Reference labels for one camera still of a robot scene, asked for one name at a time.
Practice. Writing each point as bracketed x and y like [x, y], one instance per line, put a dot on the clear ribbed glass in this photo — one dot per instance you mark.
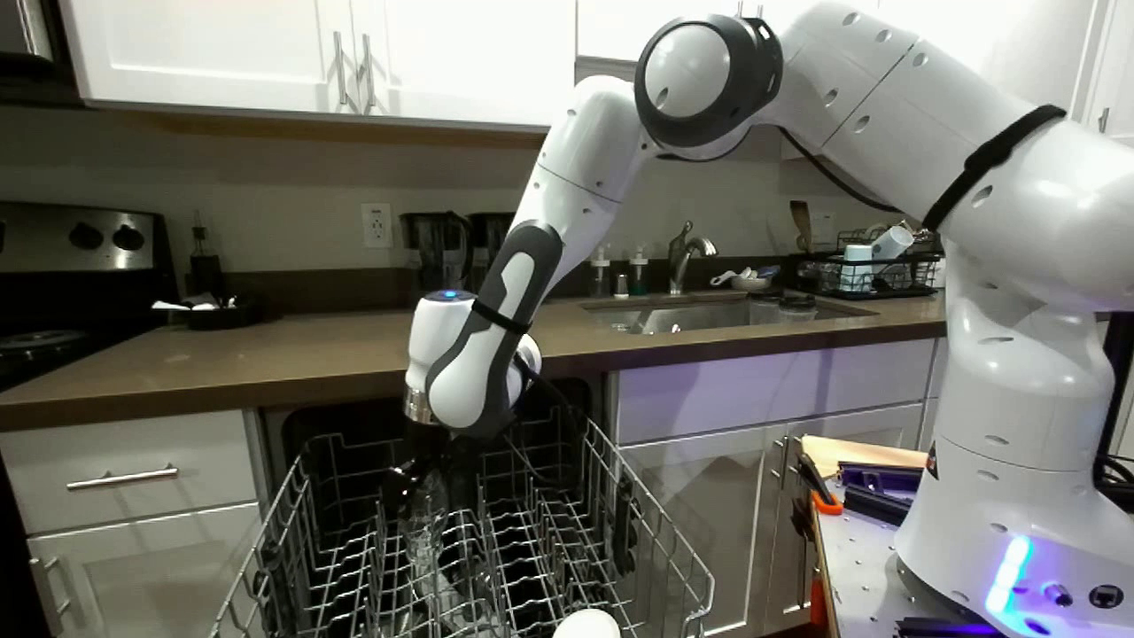
[427, 518]

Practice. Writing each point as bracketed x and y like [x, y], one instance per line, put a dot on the black pan with cloth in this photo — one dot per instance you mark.
[213, 311]

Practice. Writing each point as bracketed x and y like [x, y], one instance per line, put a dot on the metal robot table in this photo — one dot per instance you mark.
[862, 579]

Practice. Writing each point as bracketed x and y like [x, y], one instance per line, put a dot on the white wall outlet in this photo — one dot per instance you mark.
[378, 224]

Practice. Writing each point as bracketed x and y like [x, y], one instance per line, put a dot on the chrome faucet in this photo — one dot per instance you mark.
[686, 251]

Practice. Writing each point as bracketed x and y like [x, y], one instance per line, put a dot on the wooden board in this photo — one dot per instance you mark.
[862, 451]

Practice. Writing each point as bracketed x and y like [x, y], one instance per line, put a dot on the steel kitchen sink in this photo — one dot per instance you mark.
[719, 311]

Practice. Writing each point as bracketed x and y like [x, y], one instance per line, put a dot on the white drawer cabinet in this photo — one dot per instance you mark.
[130, 518]

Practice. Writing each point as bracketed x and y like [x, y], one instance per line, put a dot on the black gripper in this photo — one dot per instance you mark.
[419, 453]

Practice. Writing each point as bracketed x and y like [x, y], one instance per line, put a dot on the dish drying rack with items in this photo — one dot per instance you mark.
[868, 268]

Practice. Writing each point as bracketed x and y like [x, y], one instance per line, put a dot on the small soap bottle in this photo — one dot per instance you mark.
[599, 271]
[638, 271]

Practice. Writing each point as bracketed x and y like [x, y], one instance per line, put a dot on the white cup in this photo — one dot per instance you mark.
[584, 626]

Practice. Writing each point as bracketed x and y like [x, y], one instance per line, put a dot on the white sink base cabinets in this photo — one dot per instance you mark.
[730, 401]

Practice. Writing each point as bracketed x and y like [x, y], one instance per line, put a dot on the black steel stove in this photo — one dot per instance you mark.
[72, 284]

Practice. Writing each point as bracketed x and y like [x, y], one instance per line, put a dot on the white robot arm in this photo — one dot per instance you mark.
[1027, 294]

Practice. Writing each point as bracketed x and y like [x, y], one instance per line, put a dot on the dark bottle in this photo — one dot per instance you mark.
[204, 268]

